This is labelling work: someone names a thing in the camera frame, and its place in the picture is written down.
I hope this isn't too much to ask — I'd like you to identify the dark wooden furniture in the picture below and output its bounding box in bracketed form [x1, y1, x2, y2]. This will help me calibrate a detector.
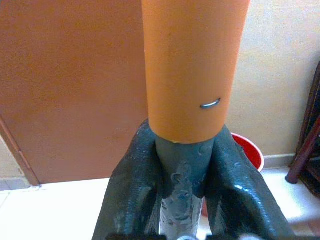
[285, 61, 320, 198]

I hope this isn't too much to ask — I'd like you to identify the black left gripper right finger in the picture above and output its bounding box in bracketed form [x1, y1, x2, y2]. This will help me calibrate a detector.
[204, 124, 297, 240]

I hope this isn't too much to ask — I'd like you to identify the red plastic bucket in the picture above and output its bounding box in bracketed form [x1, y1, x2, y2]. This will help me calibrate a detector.
[201, 132, 265, 218]

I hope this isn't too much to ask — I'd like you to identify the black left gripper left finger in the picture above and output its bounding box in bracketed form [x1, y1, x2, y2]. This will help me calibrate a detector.
[91, 118, 165, 240]

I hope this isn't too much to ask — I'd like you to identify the orange and grey broom handle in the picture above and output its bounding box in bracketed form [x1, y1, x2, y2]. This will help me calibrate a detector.
[140, 0, 252, 240]

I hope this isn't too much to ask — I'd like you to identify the brown wooden door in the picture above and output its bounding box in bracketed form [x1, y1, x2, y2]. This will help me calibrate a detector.
[0, 0, 150, 186]

